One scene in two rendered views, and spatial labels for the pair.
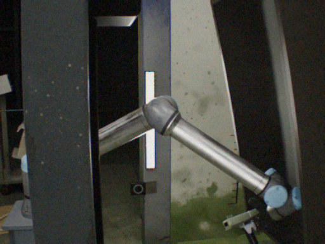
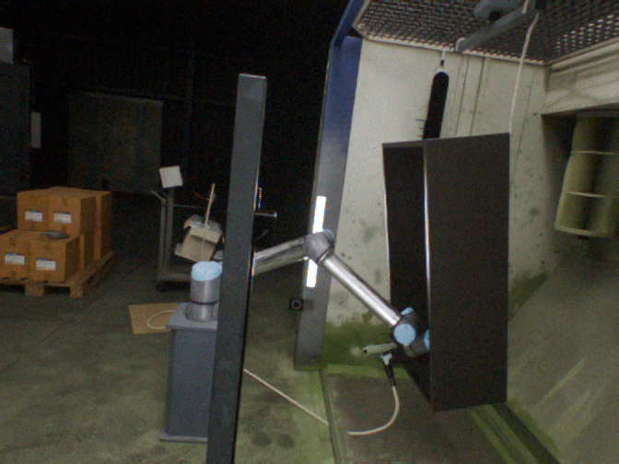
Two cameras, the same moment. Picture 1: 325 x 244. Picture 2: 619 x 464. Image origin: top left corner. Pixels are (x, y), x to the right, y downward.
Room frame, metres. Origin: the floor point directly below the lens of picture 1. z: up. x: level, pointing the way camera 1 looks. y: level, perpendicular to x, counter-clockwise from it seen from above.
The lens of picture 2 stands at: (-0.51, -0.12, 1.50)
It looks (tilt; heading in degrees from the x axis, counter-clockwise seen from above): 10 degrees down; 5
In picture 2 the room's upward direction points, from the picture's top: 7 degrees clockwise
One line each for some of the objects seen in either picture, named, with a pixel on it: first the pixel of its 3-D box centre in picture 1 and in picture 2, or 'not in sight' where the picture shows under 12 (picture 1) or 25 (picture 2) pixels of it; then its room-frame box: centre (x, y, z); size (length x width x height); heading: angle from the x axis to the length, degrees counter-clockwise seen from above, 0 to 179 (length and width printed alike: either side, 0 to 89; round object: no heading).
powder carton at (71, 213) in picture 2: not in sight; (73, 213); (3.36, 2.63, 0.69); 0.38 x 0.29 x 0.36; 12
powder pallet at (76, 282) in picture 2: not in sight; (60, 269); (3.36, 2.77, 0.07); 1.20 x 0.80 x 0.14; 17
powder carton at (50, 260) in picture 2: not in sight; (55, 256); (2.99, 2.54, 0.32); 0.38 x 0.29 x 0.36; 17
